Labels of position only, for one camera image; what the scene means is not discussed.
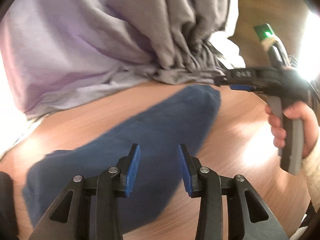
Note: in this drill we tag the person's right hand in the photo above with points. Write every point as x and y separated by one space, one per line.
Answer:
299 110

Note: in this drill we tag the lavender hanging garment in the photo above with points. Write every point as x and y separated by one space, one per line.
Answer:
59 54

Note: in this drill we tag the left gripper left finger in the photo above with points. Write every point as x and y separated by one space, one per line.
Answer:
68 217

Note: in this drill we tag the black camera box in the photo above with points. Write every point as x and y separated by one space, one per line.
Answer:
263 31

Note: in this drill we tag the navy blue pants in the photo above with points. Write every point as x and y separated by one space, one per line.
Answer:
184 118

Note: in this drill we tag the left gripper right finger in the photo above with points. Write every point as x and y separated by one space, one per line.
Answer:
249 217

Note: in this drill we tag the white hanging garment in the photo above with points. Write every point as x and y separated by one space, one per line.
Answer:
228 53

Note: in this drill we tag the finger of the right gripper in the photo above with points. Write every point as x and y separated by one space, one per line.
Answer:
242 87

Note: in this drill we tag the grey hanging garment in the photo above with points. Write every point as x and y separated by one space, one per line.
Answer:
177 35

